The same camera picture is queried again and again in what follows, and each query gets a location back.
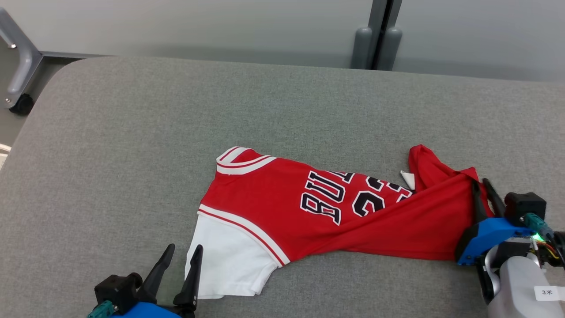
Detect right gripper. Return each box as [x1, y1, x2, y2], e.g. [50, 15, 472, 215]
[456, 178, 537, 305]

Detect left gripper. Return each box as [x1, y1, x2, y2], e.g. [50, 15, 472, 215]
[137, 244, 204, 318]

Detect red Bulls jersey white sleeves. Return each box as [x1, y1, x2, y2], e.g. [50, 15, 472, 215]
[185, 144, 495, 300]

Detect black round motor housing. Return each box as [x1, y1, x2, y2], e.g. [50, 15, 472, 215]
[552, 230, 565, 268]

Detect black caster wheel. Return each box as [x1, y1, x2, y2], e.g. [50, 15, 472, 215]
[9, 94, 34, 116]

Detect grey metal stand leg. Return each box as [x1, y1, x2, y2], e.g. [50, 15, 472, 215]
[0, 7, 43, 109]

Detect teal right cable connector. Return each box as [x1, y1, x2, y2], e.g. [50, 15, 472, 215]
[523, 213, 554, 241]

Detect teal cable connector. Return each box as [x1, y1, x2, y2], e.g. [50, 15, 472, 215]
[523, 213, 554, 241]
[87, 300, 116, 318]

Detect teal left cable connector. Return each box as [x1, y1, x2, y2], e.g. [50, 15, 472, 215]
[87, 300, 116, 318]

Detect white right cable tag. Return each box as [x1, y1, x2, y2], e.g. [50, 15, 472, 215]
[534, 286, 565, 302]

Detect grey metal partition post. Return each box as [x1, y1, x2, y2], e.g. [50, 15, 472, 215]
[351, 0, 403, 71]

